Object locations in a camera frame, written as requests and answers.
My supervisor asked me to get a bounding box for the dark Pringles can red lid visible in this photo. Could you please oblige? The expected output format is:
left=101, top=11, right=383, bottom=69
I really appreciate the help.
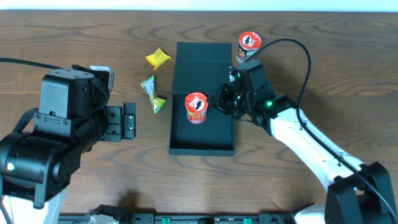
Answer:
left=236, top=31, right=262, bottom=63

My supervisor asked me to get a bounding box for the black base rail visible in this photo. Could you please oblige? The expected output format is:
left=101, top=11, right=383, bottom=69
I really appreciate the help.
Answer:
left=57, top=205, right=295, bottom=224

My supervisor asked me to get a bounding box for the green yellow snack packet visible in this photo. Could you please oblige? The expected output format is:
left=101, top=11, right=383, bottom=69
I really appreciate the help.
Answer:
left=141, top=76, right=167, bottom=114

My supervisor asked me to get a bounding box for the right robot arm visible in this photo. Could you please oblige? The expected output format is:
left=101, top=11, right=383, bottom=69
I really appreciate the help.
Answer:
left=208, top=84, right=397, bottom=223

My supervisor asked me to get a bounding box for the small yellow snack packet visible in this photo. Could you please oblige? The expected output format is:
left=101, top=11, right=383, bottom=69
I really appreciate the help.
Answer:
left=146, top=47, right=172, bottom=70

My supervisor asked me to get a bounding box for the black open gift box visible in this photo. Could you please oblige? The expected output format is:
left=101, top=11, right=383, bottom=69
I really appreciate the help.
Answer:
left=169, top=42, right=235, bottom=156

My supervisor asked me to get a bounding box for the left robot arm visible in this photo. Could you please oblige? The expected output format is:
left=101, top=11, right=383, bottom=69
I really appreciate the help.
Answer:
left=1, top=101, right=136, bottom=223

